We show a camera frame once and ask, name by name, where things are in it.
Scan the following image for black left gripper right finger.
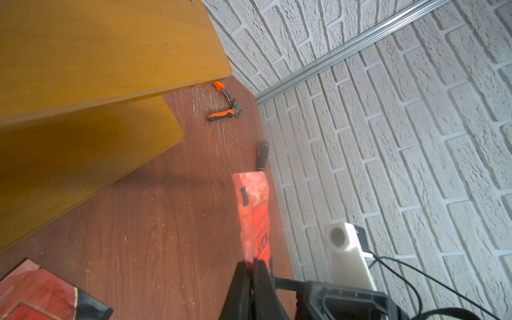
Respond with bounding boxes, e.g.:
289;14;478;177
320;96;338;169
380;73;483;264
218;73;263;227
251;259;289;320

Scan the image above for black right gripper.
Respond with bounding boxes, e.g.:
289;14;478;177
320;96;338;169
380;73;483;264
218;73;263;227
275;277;400;319

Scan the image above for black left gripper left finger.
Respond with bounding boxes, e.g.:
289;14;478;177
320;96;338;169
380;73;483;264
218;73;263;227
219;262;252;320

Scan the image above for red tea bag small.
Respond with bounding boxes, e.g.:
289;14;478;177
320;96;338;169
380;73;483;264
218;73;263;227
233;171;271;269

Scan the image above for red tea bag large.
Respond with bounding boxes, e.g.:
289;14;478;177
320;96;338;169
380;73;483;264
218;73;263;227
1;259;114;319

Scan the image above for yellow wooden two-tier shelf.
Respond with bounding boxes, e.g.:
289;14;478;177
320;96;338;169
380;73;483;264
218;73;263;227
1;1;231;249

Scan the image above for orange black pliers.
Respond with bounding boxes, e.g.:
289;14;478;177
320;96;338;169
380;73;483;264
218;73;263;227
206;81;243;122

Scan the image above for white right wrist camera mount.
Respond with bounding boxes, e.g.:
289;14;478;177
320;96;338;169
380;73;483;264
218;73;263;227
324;223;377;291

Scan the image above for black camera cable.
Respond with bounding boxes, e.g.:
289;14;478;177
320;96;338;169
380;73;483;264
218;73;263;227
367;251;503;320

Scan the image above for black orange screwdriver handle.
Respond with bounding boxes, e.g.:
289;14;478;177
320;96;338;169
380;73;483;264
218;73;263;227
256;141;269;172

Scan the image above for aluminium frame rail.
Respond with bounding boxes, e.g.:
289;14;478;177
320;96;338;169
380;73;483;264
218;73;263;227
256;0;449;104

